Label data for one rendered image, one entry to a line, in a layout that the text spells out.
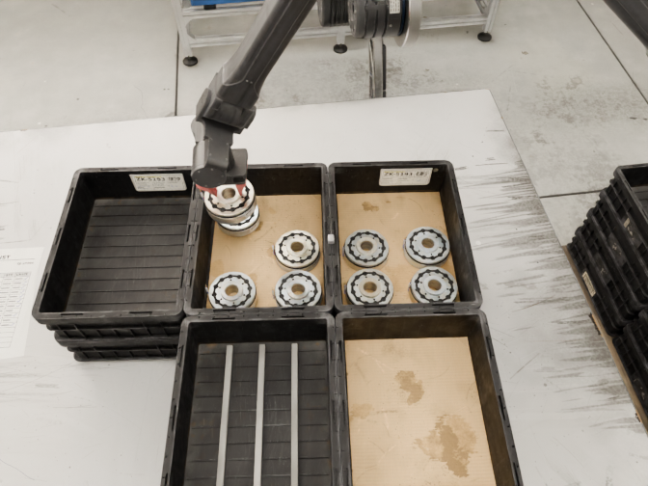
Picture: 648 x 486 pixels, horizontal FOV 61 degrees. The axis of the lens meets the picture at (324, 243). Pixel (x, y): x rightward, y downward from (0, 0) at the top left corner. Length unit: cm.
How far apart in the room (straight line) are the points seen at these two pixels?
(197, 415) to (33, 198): 88
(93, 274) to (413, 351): 74
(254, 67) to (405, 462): 74
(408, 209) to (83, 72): 233
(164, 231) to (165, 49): 209
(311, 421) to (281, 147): 88
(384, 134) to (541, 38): 195
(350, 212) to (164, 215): 46
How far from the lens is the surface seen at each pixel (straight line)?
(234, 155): 105
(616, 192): 201
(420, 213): 137
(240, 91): 88
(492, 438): 112
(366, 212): 135
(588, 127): 305
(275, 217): 134
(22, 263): 161
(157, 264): 132
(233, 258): 128
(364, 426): 111
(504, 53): 335
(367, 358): 116
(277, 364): 115
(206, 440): 112
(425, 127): 176
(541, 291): 148
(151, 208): 142
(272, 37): 81
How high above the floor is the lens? 190
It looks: 56 degrees down
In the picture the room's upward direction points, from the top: straight up
